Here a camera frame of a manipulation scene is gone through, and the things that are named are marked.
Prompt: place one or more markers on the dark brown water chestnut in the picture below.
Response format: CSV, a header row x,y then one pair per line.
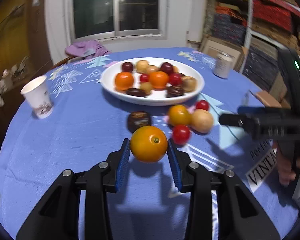
x,y
138,121
175,91
136,92

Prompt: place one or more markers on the person's right hand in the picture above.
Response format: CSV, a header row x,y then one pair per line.
x,y
285,166

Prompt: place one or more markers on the tan round fruit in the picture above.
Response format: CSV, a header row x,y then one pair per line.
x,y
202,120
142,65

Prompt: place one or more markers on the wooden glass cabinet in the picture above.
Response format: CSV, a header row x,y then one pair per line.
x,y
15,30

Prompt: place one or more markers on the blue printed tablecloth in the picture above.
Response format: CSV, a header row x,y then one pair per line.
x,y
77,135

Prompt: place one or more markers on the yellow round fruit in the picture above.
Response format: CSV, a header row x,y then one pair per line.
x,y
179,115
148,143

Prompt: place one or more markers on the window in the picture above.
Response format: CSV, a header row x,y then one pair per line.
x,y
95,5

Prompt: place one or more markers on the white oval plate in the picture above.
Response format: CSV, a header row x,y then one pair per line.
x,y
157,96

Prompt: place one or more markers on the small red tomato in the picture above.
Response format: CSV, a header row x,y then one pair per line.
x,y
144,77

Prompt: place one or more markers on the printed white paper cup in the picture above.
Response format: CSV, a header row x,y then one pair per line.
x,y
38,97

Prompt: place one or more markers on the orange mandarin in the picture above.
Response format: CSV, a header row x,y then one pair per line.
x,y
159,79
124,80

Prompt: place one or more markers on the oblong tan fruit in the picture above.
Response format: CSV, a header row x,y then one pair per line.
x,y
188,83

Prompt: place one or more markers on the stack of patterned boxes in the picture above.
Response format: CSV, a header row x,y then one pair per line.
x,y
270,17

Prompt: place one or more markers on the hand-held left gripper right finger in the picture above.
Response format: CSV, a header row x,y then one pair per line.
x,y
175,167

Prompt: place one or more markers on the wooden chair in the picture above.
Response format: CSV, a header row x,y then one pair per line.
x,y
65,61

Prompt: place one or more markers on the dark red plum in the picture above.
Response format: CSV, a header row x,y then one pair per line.
x,y
127,66
166,68

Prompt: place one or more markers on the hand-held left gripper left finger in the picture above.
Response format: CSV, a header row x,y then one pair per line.
x,y
122,165

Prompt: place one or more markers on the paper label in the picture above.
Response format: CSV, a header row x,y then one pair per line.
x,y
35,1

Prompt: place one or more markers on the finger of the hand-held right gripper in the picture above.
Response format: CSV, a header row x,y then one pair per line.
x,y
231,119
250,110

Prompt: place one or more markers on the small tan longan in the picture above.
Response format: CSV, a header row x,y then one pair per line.
x,y
147,87

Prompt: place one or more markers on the spotted tan passion fruit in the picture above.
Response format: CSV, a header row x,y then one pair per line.
x,y
175,68
153,68

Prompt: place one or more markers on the white wall conduit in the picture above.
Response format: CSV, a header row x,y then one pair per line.
x,y
190,10

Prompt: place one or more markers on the white beverage can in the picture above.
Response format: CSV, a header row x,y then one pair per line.
x,y
223,66

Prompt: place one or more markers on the white metal shelf rack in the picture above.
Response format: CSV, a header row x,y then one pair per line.
x,y
248,17

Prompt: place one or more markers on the purple cloth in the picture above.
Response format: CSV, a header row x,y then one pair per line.
x,y
87,47

